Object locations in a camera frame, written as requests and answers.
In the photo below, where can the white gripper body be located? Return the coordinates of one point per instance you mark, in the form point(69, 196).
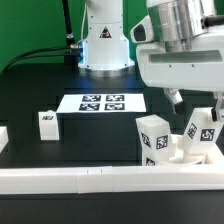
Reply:
point(201, 69)

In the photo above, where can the white left fence bar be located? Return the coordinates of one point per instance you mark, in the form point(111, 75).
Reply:
point(3, 137)

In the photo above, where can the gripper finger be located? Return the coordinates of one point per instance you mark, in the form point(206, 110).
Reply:
point(176, 100)
point(218, 110)

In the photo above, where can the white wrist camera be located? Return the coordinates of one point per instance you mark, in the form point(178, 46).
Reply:
point(143, 32)

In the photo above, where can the white round stool seat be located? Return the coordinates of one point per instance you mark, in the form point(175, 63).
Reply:
point(180, 158)

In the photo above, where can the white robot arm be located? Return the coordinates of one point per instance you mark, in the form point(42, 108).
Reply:
point(178, 45)

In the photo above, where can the white front fence bar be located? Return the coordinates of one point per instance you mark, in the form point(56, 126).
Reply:
point(110, 179)

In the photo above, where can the white marker tag sheet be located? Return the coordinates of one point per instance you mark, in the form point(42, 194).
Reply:
point(102, 103)

